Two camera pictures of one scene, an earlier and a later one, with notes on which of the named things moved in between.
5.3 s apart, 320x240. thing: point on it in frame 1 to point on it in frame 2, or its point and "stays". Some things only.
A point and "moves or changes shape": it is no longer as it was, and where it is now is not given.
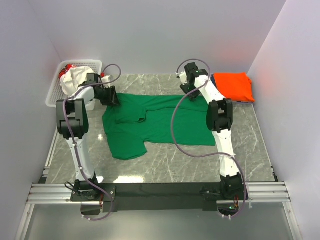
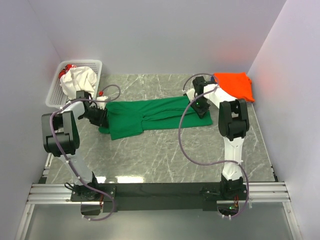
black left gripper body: (105, 95) to (96, 116)
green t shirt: (139, 119) moves or changes shape
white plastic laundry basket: (56, 92) stays
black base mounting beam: (150, 197) stays
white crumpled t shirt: (73, 77) stays
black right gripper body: (187, 88) to (201, 106)
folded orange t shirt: (236, 86) stays
